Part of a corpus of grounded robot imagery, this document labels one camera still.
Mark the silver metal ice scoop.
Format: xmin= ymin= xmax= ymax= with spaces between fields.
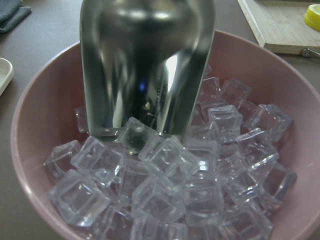
xmin=80 ymin=0 xmax=216 ymax=141

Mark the pink bowl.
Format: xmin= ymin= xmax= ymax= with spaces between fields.
xmin=11 ymin=31 xmax=320 ymax=240

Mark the clear ice cubes pile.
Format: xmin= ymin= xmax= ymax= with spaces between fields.
xmin=43 ymin=77 xmax=297 ymax=240

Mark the wooden cutting board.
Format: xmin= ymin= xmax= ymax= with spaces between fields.
xmin=238 ymin=0 xmax=320 ymax=55

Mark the cream rabbit serving tray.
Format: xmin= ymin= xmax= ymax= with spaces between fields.
xmin=0 ymin=57 xmax=14 ymax=96

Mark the grey folded cloth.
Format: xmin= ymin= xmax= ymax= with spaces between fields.
xmin=0 ymin=0 xmax=32 ymax=34

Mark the yellow lemon half slice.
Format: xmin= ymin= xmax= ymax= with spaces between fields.
xmin=304 ymin=4 xmax=320 ymax=31

